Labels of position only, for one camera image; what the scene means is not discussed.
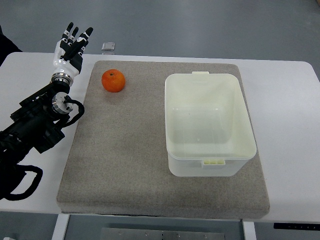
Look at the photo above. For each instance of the black table control panel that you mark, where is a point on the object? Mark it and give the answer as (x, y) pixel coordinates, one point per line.
(297, 226)

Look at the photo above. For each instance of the orange fruit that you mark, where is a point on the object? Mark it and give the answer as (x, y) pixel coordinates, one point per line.
(113, 80)

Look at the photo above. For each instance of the small clear plastic object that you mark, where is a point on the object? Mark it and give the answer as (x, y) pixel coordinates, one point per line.
(108, 46)

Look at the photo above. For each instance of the white left table leg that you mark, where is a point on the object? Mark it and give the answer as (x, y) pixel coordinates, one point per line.
(60, 228)

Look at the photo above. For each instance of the white plastic box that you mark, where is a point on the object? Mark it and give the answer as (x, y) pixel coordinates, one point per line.
(207, 125)

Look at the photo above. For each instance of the grey fabric mat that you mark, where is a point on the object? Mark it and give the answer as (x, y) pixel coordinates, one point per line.
(118, 162)

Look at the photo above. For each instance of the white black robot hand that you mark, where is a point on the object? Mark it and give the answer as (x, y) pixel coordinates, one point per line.
(68, 54)

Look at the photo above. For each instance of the white right table leg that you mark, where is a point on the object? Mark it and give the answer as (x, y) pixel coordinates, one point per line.
(249, 230)

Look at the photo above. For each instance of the white table leg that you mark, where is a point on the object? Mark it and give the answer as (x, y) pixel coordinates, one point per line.
(60, 228)
(249, 230)

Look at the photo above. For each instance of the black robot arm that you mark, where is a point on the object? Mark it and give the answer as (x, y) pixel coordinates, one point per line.
(38, 123)

